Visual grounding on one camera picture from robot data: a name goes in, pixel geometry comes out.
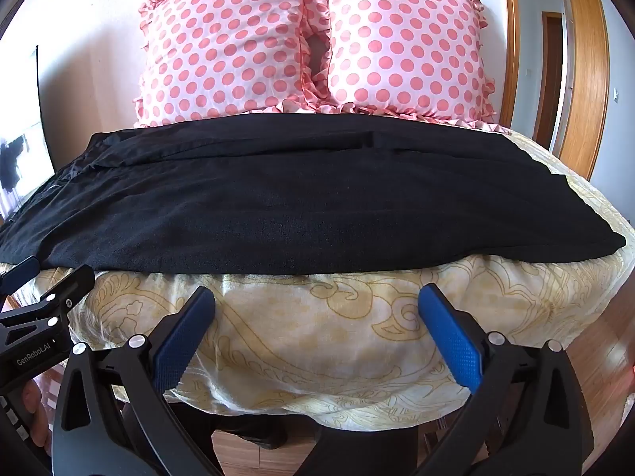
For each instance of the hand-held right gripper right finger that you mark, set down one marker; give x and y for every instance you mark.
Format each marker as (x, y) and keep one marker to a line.
(451, 342)

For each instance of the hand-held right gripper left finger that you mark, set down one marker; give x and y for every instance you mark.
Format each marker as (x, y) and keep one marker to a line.
(181, 342)

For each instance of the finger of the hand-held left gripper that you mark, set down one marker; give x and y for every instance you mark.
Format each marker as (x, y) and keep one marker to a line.
(22, 270)
(74, 282)

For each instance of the black pants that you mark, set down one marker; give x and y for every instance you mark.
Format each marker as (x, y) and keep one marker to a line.
(297, 198)

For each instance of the person's left hand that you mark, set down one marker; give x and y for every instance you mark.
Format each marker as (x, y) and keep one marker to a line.
(35, 406)

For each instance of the window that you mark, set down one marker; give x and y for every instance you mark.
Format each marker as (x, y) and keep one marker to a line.
(25, 158)

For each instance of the yellow patterned bedsheet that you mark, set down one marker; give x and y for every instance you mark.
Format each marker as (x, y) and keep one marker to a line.
(307, 337)

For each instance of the pink polka dot pillow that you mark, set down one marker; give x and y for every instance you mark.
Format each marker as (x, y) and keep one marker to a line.
(223, 49)
(407, 44)

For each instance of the brown room door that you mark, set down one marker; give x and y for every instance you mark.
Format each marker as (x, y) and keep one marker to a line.
(548, 79)

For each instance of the wooden sliding door panel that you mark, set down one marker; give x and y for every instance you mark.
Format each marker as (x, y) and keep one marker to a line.
(583, 69)

